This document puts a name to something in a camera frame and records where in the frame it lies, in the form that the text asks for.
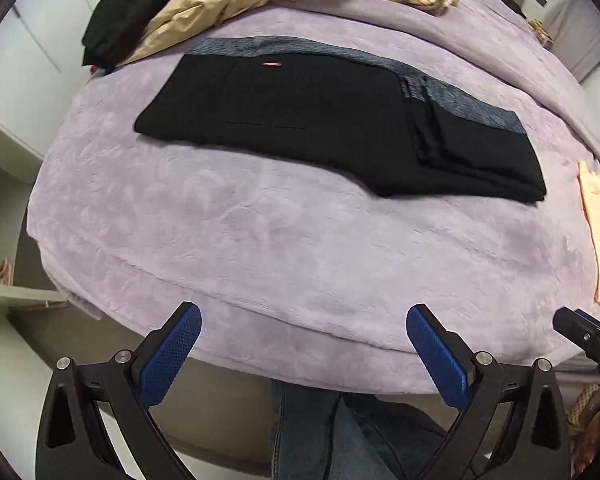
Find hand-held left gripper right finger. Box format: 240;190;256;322
406;304;573;480

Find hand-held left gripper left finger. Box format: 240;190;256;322
35;301;202;480

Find black pants with floral stripe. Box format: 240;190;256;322
134;35;548;206

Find person's legs in jeans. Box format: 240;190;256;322
270;380;481;480

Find purple plush blanket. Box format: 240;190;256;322
27;0;600;396

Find white desk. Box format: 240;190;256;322
0;280;68;316

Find black garment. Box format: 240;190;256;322
81;0;246;68

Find beige jacket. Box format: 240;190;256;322
117;0;371;66

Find white wardrobe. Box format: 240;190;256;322
0;0;146;181

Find braided beige rope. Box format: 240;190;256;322
567;380;600;433

